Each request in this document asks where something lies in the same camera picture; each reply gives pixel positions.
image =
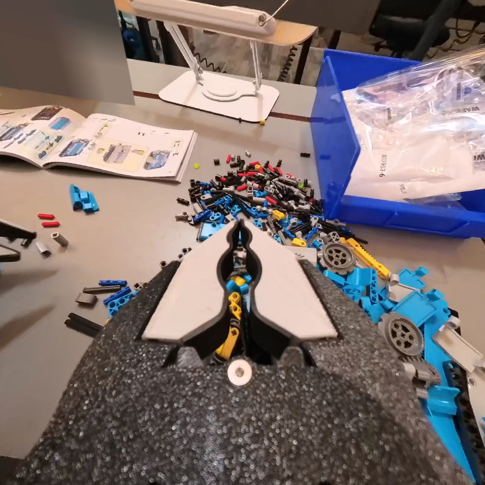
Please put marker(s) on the clear plastic bags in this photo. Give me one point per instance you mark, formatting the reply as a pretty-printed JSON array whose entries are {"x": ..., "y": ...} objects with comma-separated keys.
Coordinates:
[{"x": 416, "y": 132}]

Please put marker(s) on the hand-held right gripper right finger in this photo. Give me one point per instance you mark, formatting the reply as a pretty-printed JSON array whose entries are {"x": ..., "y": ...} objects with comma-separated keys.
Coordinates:
[{"x": 295, "y": 299}]

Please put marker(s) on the white desk lamp head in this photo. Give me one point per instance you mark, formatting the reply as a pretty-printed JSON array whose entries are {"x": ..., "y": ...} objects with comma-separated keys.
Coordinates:
[{"x": 197, "y": 17}]

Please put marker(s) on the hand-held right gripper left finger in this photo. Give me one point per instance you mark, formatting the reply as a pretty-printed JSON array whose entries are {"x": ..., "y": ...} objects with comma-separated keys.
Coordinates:
[{"x": 189, "y": 299}]

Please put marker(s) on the small blue panel piece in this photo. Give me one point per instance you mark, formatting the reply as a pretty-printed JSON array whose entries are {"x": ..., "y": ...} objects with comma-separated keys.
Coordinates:
[
  {"x": 77, "y": 197},
  {"x": 91, "y": 202}
]

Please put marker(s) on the white lamp stand base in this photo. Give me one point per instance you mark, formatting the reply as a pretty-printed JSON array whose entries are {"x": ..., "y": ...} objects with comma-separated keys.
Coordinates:
[{"x": 227, "y": 102}]

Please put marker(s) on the pile of building pieces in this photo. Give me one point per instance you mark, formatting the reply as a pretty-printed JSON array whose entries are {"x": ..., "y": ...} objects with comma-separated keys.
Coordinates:
[{"x": 409, "y": 303}]

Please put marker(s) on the open instruction booklet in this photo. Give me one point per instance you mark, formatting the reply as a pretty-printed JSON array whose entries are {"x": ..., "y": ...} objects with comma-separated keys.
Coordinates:
[{"x": 113, "y": 144}]

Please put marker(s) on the red pin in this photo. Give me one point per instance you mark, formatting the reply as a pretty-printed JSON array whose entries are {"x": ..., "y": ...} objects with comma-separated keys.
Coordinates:
[
  {"x": 45, "y": 216},
  {"x": 50, "y": 224}
]

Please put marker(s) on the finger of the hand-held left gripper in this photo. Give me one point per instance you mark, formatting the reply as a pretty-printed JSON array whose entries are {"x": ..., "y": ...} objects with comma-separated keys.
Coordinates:
[
  {"x": 5, "y": 253},
  {"x": 15, "y": 228}
]

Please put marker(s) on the black office chair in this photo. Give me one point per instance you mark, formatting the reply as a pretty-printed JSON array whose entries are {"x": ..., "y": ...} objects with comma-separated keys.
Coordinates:
[{"x": 413, "y": 26}]

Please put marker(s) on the grey axle connector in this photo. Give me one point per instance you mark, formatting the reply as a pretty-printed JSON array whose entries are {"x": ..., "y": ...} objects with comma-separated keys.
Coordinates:
[
  {"x": 43, "y": 248},
  {"x": 60, "y": 238}
]

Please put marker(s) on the blue plastic bin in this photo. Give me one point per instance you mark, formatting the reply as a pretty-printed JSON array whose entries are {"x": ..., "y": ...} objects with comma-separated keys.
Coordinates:
[{"x": 333, "y": 151}]

